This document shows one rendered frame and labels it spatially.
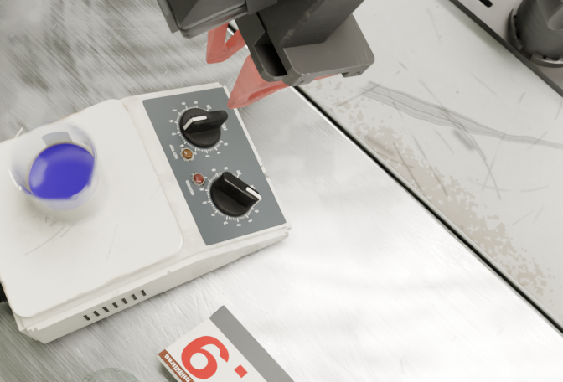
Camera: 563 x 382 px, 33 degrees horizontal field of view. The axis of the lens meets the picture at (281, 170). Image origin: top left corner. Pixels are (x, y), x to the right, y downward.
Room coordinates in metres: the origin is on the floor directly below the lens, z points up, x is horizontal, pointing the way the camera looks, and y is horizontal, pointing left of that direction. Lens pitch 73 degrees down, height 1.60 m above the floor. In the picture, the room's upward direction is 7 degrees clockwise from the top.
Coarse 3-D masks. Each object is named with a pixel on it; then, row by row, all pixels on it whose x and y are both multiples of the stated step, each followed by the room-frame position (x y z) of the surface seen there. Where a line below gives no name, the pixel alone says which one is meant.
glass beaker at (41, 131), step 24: (48, 120) 0.18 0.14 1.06; (72, 120) 0.18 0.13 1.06; (24, 144) 0.17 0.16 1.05; (48, 144) 0.18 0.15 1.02; (24, 168) 0.16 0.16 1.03; (96, 168) 0.16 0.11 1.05; (24, 192) 0.14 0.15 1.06; (96, 192) 0.15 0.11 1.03; (48, 216) 0.14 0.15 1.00; (72, 216) 0.14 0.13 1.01
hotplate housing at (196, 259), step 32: (128, 96) 0.24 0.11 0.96; (160, 96) 0.24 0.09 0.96; (160, 160) 0.19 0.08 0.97; (192, 224) 0.15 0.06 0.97; (288, 224) 0.17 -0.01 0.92; (192, 256) 0.13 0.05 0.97; (224, 256) 0.14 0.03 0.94; (0, 288) 0.10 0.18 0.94; (128, 288) 0.10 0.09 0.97; (160, 288) 0.11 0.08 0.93; (32, 320) 0.07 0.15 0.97; (64, 320) 0.08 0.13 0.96; (96, 320) 0.08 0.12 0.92
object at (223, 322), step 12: (216, 312) 0.10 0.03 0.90; (228, 312) 0.10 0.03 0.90; (204, 324) 0.09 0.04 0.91; (216, 324) 0.09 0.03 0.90; (228, 324) 0.09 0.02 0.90; (240, 324) 0.10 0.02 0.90; (228, 336) 0.09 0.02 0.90; (240, 336) 0.09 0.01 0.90; (252, 336) 0.09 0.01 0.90; (168, 348) 0.07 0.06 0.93; (240, 348) 0.08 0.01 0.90; (252, 348) 0.08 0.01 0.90; (264, 348) 0.08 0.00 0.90; (240, 360) 0.07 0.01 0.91; (252, 360) 0.07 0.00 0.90; (264, 360) 0.07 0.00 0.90; (252, 372) 0.06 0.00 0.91; (264, 372) 0.06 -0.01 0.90; (276, 372) 0.07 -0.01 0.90
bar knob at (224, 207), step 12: (216, 180) 0.19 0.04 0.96; (228, 180) 0.19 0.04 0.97; (240, 180) 0.19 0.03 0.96; (216, 192) 0.18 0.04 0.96; (228, 192) 0.18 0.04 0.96; (240, 192) 0.18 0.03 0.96; (252, 192) 0.18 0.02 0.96; (216, 204) 0.17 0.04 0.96; (228, 204) 0.17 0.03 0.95; (240, 204) 0.17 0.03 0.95; (252, 204) 0.17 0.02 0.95
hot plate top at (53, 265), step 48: (0, 144) 0.18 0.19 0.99; (96, 144) 0.19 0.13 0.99; (0, 192) 0.15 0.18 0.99; (144, 192) 0.16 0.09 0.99; (0, 240) 0.12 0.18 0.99; (48, 240) 0.12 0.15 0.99; (96, 240) 0.13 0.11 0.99; (144, 240) 0.13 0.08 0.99; (48, 288) 0.09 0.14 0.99; (96, 288) 0.10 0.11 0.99
